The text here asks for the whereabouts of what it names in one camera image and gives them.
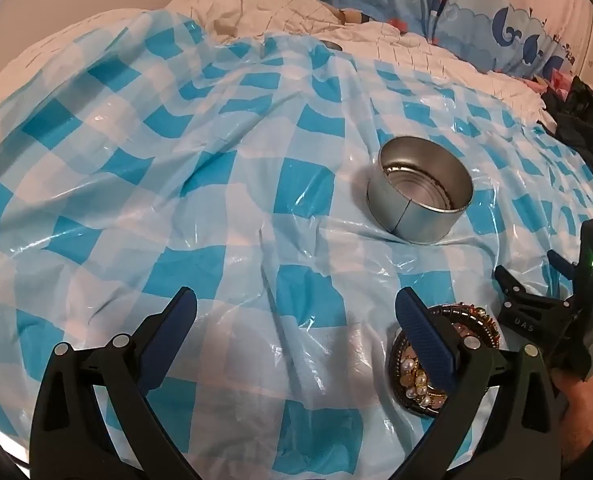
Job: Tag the white quilt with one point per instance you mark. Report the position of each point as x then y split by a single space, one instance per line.
276 5

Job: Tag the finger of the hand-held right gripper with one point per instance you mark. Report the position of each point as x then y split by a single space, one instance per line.
531 312
563 265

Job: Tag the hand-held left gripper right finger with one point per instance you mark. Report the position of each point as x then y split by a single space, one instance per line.
424 340

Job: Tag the blue checkered plastic sheet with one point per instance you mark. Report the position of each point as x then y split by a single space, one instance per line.
176 185

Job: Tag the pink cloth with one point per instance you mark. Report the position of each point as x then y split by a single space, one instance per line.
551 80

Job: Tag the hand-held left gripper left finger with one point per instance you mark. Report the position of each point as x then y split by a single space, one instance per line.
174 320

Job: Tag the person's right hand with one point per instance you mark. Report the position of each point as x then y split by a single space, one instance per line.
578 410

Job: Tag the whale print blue fabric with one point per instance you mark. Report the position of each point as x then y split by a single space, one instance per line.
476 10

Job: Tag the round metal tin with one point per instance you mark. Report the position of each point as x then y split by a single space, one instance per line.
401 212

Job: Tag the black cloth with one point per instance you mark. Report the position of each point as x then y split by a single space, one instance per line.
586 120

